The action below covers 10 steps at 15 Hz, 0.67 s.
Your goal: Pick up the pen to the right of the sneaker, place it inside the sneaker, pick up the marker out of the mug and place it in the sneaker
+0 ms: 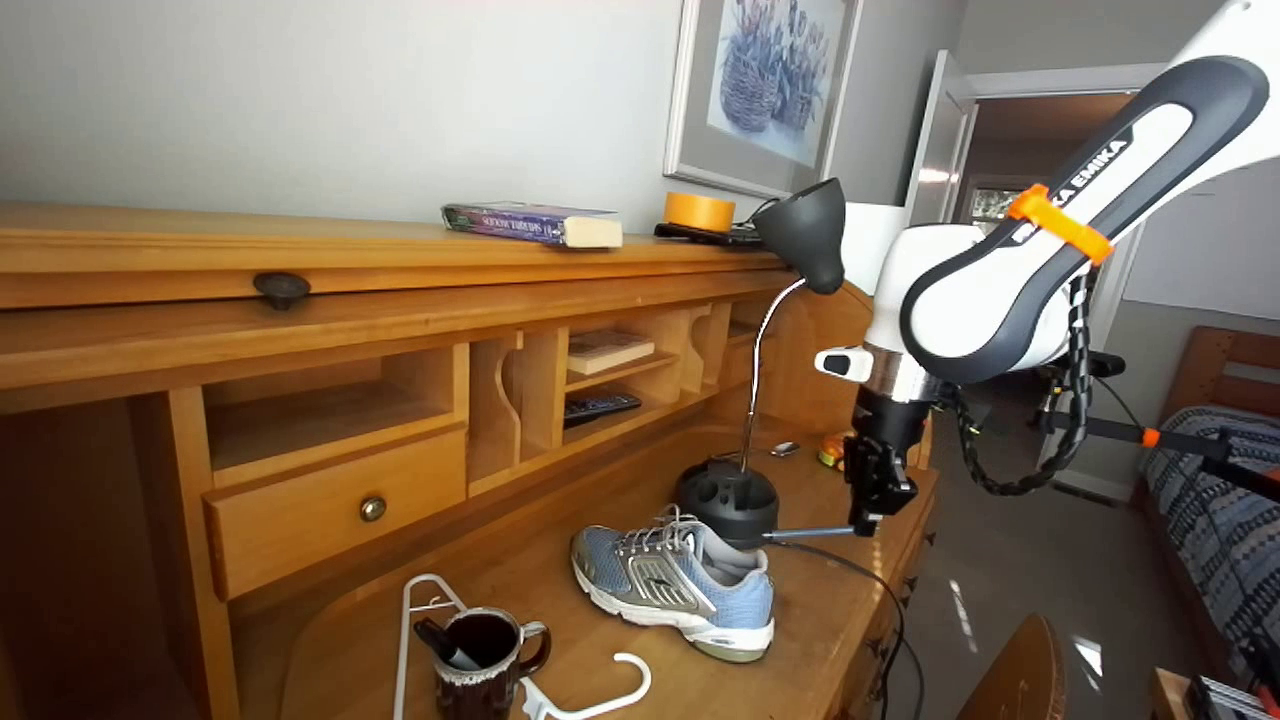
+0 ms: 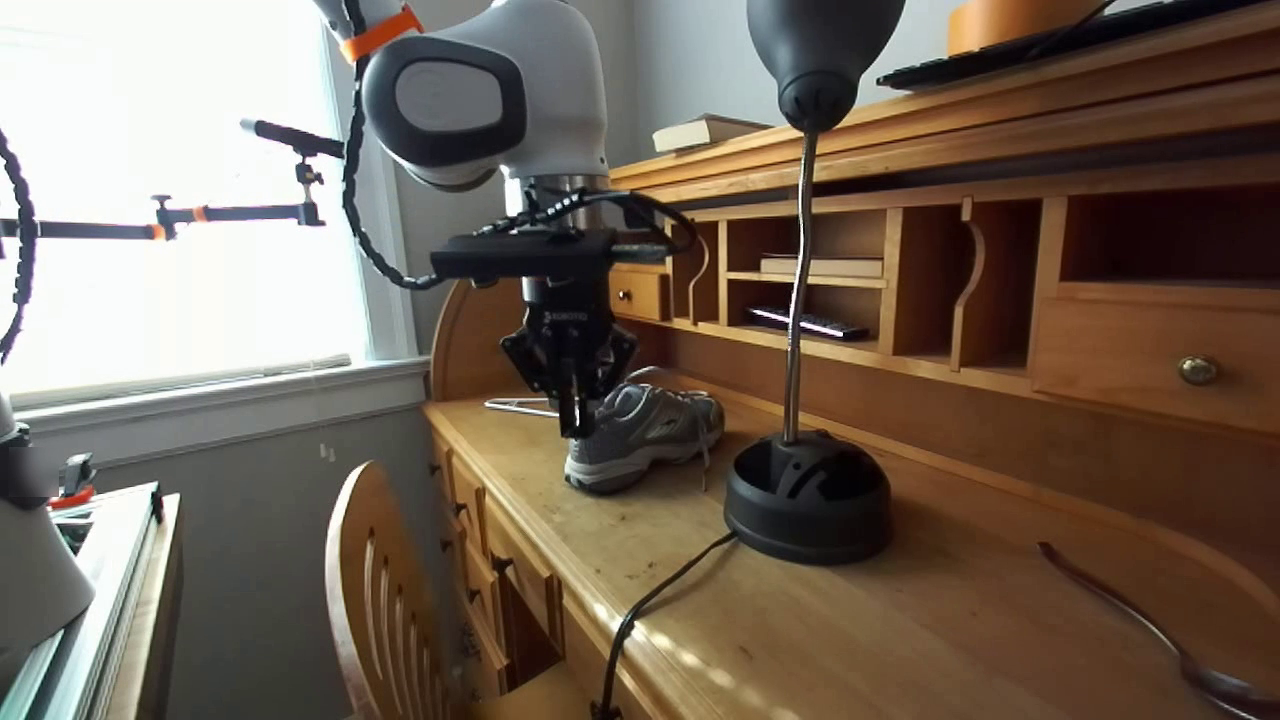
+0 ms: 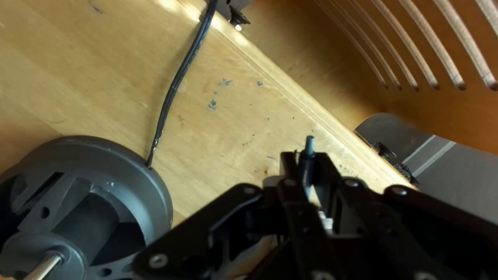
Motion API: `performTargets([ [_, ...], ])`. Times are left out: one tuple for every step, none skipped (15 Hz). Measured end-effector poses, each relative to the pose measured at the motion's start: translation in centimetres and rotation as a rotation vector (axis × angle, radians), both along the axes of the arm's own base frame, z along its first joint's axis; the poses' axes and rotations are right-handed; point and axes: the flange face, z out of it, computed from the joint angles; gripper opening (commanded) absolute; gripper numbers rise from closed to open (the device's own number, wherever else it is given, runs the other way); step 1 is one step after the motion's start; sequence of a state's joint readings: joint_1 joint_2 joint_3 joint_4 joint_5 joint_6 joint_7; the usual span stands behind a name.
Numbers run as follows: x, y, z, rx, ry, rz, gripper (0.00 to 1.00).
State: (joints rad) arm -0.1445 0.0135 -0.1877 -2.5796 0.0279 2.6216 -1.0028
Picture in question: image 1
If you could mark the bed with striped blanket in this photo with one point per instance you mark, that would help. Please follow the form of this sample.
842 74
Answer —
1221 523

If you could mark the wooden roll-top desk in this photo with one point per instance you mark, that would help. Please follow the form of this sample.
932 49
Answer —
335 345

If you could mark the wooden drawer with brass knob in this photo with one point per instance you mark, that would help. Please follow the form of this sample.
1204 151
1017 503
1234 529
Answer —
335 515

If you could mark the orange tape roll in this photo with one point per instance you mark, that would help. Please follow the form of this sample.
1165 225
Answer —
701 211

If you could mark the beige notebook in cubby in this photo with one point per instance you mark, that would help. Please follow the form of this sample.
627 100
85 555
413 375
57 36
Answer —
609 355

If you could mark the grey marker with black cap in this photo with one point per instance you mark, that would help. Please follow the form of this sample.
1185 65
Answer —
436 638

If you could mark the thick closed book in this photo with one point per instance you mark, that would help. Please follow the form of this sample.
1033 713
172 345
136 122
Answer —
532 225

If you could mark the black gooseneck desk lamp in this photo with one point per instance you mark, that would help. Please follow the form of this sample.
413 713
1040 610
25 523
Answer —
726 503

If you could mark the dark brown glazed mug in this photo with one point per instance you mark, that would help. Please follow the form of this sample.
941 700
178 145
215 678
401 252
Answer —
482 660

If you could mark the framed blue flower picture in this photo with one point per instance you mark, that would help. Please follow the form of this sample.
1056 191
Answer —
774 83

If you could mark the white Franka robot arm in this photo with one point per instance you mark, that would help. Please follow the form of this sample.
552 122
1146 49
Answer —
1012 267

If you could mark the grey blue running sneaker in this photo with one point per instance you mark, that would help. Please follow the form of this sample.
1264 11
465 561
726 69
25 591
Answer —
675 584

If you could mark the black remote control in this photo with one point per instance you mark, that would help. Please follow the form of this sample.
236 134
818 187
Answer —
603 408

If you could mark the colourful small toy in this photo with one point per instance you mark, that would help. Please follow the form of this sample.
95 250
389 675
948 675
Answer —
831 456

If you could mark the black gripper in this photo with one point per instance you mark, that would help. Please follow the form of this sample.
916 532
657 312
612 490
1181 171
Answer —
881 427

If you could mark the white plastic clothes hanger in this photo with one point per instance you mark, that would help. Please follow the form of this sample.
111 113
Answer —
584 700

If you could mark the black camera boom stand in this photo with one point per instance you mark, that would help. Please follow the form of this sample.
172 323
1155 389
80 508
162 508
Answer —
1172 440

